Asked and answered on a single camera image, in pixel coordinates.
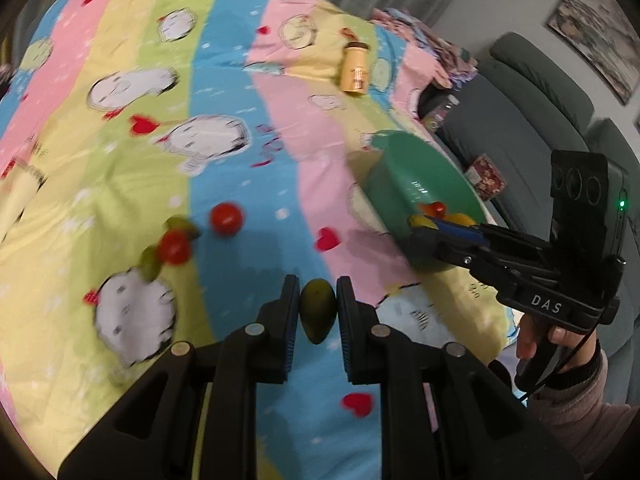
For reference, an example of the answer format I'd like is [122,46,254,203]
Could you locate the colourful striped cartoon tablecloth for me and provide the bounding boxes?
[1,0,515,474]

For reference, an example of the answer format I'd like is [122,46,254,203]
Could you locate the person's right hand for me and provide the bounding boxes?
[515,311,600,375]

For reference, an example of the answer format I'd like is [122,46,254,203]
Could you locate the red cherry tomato in bowl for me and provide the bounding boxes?
[432,202,447,214]

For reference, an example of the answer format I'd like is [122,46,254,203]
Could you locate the clear plastic drink bottle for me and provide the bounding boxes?
[422,94,459,133]

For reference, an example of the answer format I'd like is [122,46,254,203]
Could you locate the framed wall picture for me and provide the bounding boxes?
[547,0,639,105]

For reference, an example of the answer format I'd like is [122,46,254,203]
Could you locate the green plastic bowl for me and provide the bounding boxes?
[361,130,486,272]

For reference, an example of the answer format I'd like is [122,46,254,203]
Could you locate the grey sofa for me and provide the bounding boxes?
[418,31,640,406]

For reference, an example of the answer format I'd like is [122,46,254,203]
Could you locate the green olive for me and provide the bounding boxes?
[298,278,337,344]

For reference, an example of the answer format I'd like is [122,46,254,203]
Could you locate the pink sleeved right forearm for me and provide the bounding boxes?
[528,349,639,479]

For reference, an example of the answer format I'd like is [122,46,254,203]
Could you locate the small yellow thermos bottle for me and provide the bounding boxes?
[340,27,370,96]

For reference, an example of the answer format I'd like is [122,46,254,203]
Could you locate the yellow-green pear fruit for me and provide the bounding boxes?
[408,214,438,230]

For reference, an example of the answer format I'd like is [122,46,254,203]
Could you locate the yellow lemon fruit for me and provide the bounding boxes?
[442,212,477,228]

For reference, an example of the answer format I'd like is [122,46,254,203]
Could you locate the red patterned box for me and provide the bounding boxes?
[464,154,506,202]

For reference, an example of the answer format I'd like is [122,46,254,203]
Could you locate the folded pastel cloth pile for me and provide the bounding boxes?
[370,8,478,90]

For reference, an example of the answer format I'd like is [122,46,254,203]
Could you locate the green olive fruit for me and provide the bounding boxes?
[138,245,163,283]
[165,214,202,240]

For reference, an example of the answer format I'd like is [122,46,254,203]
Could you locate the red cherry tomato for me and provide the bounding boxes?
[209,202,244,237]
[432,202,447,214]
[157,230,192,266]

